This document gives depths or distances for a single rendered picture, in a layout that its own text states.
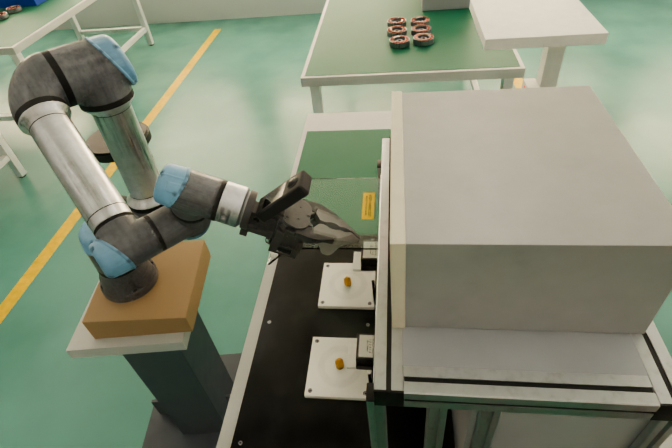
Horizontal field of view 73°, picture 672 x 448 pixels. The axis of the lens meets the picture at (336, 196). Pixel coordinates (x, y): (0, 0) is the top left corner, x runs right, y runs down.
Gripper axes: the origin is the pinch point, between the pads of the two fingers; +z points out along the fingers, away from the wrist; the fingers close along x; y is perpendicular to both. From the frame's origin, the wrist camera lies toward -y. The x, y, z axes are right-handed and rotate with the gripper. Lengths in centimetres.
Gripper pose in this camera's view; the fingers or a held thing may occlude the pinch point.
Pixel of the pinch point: (353, 234)
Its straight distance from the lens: 83.1
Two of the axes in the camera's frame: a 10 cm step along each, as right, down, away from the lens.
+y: -3.3, 6.9, 6.4
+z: 9.4, 3.1, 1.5
